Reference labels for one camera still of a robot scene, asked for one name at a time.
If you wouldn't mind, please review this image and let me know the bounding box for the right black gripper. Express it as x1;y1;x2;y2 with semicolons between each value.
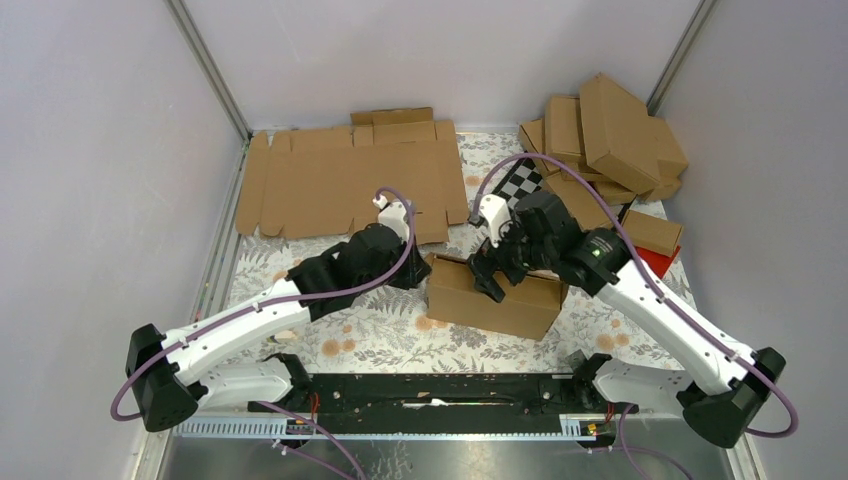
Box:
466;210;555;303

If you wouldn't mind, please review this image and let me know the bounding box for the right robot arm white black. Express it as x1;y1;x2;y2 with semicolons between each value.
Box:
467;191;786;448

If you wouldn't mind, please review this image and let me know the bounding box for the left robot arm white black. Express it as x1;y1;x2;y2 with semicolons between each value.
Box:
119;224;431;432

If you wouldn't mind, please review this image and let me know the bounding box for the folded cardboard box beside red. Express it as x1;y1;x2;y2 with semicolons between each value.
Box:
622;210;684;257

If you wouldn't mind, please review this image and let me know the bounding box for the large folded cardboard box top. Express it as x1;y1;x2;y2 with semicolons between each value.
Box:
579;73;661;194

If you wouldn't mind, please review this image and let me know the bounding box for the floral patterned table mat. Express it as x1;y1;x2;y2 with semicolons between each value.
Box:
226;132;682;373

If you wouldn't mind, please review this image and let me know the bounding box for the stack of flat cardboard blanks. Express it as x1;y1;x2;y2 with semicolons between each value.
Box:
235;107;469;244

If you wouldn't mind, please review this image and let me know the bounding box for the black white checkerboard panel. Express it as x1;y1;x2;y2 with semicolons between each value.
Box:
492;157;544;208

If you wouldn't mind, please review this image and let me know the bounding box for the small green white object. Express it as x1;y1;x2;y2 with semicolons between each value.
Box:
269;330;298;344

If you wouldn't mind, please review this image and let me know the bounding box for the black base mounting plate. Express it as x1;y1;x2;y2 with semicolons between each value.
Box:
248;373;625;435

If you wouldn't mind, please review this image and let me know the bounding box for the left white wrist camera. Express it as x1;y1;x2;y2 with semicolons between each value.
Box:
372;196;410;242

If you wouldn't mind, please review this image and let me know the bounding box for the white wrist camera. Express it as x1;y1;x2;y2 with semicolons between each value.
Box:
468;194;511;248
372;196;410;242

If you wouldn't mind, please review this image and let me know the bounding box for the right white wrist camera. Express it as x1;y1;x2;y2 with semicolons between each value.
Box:
468;194;511;248

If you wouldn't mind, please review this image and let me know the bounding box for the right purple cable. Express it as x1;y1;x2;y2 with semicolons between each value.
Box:
468;153;800;480

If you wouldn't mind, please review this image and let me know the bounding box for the aluminium frame rail front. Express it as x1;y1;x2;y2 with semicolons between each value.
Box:
148;373;747;444

